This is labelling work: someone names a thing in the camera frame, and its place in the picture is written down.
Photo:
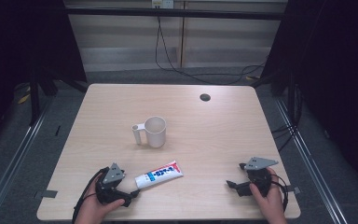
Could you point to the white wall socket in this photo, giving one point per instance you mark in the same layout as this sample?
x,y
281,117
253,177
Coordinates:
x,y
162,3

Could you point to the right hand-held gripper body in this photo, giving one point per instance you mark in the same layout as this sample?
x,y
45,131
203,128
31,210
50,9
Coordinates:
x,y
256,177

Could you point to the black curtain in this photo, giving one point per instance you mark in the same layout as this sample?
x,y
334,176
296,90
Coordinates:
x,y
332,77
28,56

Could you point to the person's left hand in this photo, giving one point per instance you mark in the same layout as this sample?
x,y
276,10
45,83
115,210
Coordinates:
x,y
98,207

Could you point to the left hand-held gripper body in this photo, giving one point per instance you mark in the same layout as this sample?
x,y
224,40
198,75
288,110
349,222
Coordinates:
x,y
110,186

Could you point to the person's right hand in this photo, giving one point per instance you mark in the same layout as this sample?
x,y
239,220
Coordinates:
x,y
268,202

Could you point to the metal floor rail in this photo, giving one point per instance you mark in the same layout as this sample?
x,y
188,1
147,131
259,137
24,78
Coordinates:
x,y
9,168
313,165

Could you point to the black metal frame bar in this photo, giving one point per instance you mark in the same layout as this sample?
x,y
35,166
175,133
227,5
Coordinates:
x,y
174,13

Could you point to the white cup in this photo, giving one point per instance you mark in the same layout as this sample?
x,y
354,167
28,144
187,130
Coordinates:
x,y
153,131

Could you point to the white toothpaste tube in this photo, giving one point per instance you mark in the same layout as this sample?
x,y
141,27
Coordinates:
x,y
159,179

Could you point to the grey tape strip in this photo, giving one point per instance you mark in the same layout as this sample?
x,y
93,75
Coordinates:
x,y
293,189
45,194

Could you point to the yellow tape piece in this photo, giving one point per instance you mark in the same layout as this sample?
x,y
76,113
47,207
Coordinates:
x,y
24,98

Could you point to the black metal stand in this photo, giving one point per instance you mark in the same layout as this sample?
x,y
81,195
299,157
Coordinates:
x,y
38,93

